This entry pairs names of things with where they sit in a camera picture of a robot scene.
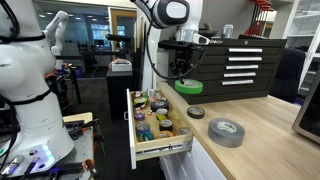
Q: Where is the large yellow black tape roll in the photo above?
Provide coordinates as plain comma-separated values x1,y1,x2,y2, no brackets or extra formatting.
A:
133,97,147,107

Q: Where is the black office chair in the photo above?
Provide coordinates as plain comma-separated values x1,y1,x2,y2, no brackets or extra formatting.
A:
270,48,306,103

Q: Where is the microwave oven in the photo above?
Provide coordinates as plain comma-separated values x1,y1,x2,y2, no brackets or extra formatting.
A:
292,73,320,144

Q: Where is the black metal tool chest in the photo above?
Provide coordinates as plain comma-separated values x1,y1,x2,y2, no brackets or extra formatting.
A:
167,39,286,104

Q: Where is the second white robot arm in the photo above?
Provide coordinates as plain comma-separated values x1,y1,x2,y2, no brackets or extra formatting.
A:
0,0,74,170

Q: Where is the orange tape roll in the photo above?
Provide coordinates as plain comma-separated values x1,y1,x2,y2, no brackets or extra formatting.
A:
155,130,174,139

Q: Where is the white box on pedestal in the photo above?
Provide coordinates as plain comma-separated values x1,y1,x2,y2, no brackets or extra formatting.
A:
109,59,132,72

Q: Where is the open wooden drawer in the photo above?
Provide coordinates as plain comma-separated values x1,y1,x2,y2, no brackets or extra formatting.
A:
124,89,193,169

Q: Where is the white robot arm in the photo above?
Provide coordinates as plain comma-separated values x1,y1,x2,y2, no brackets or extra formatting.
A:
130,0,210,80

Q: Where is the teal tape roll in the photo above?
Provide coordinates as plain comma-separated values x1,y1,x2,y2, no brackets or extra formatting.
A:
140,132,154,141

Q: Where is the black white tape roll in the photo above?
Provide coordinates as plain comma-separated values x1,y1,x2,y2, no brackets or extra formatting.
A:
159,119,173,131

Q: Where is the blue green tape roll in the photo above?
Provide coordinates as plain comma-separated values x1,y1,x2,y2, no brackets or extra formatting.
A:
136,122,150,135

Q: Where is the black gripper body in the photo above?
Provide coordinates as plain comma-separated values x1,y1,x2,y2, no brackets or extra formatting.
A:
169,42,195,79

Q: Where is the clear tape roll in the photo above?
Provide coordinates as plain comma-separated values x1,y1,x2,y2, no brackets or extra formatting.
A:
177,127,192,135

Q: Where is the black pedestal cabinet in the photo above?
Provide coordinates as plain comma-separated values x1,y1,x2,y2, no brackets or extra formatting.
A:
106,70,133,121

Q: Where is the small dark grey tape roll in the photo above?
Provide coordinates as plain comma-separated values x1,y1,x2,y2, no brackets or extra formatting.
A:
187,107,205,119

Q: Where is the large grey duct tape roll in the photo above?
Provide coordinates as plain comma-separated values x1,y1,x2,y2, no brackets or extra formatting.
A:
207,118,245,148

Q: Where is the glass jar on chest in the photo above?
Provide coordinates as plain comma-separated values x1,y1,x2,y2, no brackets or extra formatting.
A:
222,24,233,39

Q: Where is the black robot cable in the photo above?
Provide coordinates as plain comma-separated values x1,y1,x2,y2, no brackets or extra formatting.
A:
145,19,206,81

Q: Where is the purple tape roll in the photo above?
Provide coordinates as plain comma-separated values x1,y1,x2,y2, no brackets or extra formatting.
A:
134,113,145,121

